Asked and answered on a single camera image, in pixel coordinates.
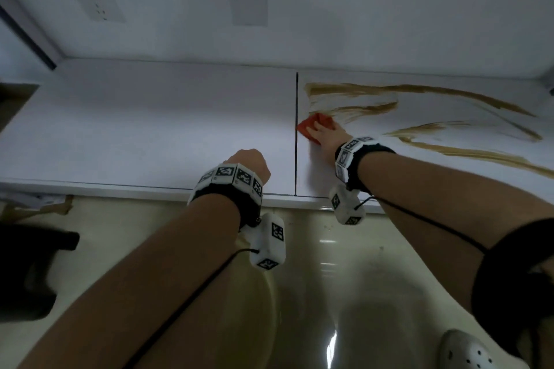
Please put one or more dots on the person's right hand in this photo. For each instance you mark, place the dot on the person's right hand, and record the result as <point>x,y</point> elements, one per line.
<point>329,137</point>

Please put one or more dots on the person's left hand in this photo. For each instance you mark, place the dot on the person's left hand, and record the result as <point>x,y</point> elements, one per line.
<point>249,165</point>

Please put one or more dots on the red cleaning cloth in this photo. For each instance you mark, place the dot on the red cleaning cloth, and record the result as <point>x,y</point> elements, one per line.
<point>309,122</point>

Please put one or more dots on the white metal shelf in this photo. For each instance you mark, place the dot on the white metal shelf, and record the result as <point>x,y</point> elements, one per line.
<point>130,122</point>

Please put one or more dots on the person's left forearm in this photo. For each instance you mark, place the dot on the person's left forearm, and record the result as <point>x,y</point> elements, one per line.
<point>130,286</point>

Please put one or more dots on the person's right forearm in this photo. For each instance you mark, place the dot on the person's right forearm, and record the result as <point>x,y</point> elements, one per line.
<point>433,208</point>

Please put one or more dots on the black left wristband with markers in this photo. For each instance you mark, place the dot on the black left wristband with markers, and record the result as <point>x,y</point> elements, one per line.
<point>229,191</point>

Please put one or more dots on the black wristband with markers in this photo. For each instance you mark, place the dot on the black wristband with markers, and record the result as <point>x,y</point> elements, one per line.
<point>229,191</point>
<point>355,161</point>

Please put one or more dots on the black right wristband with markers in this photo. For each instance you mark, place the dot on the black right wristband with markers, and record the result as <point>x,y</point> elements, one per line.
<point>355,161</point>

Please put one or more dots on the yellow plastic basin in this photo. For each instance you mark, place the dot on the yellow plastic basin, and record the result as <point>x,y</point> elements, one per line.
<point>259,317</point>

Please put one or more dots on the black plastic stool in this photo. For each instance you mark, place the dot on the black plastic stool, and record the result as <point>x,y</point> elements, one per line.
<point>30,269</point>

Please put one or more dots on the white clog shoe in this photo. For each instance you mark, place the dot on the white clog shoe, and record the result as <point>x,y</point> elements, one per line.
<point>465,351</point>

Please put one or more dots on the blank white wall plate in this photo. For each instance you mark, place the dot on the blank white wall plate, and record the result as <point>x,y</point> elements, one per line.
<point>248,4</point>

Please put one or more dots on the white wall socket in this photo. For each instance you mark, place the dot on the white wall socket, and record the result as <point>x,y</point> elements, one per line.
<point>98,2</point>

